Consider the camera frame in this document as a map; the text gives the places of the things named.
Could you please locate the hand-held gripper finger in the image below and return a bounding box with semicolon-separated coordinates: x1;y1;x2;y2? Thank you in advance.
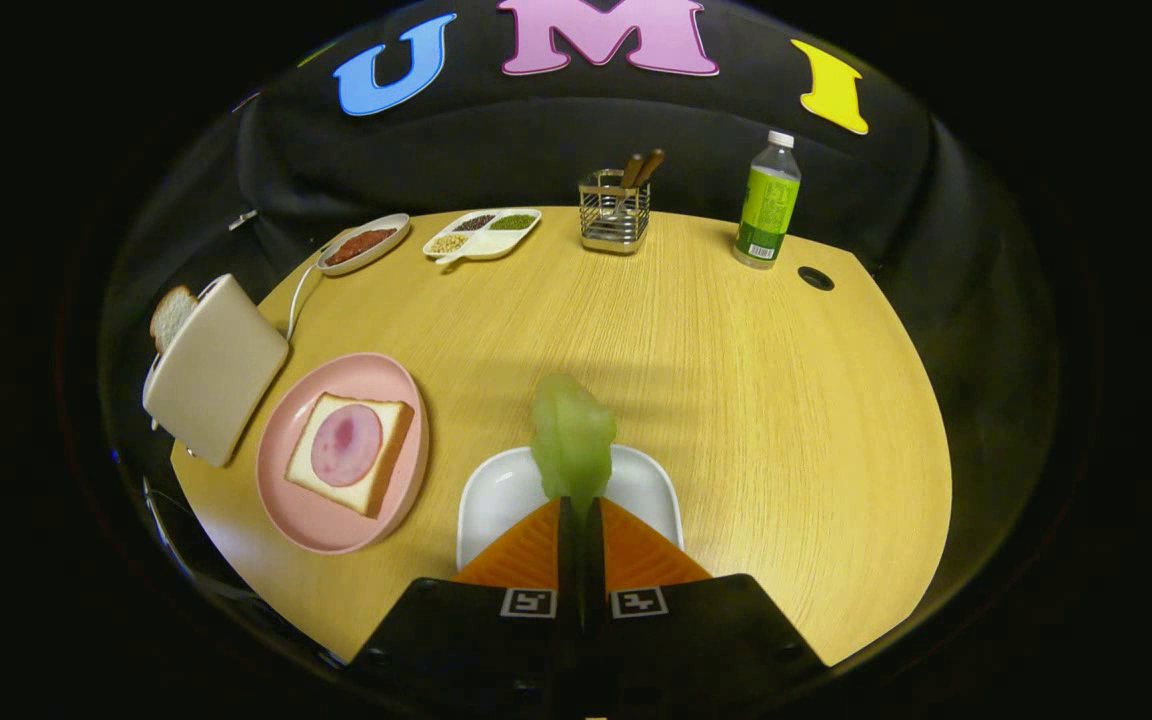
351;497;585;701
581;497;827;701

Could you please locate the green lettuce leaf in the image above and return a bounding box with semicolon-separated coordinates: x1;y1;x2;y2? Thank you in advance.
530;373;619;521

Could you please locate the plain white bread slice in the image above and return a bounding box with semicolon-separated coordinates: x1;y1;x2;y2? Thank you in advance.
149;285;199;353

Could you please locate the square white plate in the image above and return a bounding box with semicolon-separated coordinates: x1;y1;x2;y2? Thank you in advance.
456;444;685;571

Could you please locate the bread slice under ham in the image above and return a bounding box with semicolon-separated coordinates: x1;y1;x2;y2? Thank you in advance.
285;392;415;519

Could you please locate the pink ham slice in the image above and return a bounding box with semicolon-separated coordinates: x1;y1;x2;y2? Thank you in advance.
310;403;384;489

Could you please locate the pink plate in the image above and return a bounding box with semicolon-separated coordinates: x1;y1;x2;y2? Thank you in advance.
255;352;430;555

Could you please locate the white divided dish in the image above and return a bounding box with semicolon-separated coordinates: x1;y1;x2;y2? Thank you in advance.
422;208;543;269

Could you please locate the round white plate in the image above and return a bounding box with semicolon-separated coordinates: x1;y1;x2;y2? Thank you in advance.
316;213;412;277

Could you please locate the red-brown meat patty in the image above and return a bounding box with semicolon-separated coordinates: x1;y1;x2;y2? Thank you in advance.
326;228;399;267

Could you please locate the green label plastic bottle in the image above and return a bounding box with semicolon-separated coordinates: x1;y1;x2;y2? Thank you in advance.
732;130;803;271

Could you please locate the white toaster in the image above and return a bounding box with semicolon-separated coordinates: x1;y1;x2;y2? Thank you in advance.
142;274;291;468

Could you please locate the black backdrop cloth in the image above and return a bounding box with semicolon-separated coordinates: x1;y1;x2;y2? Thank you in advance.
101;0;1062;561

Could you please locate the metal wire utensil holder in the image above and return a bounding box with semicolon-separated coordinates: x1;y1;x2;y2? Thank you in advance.
578;169;652;255

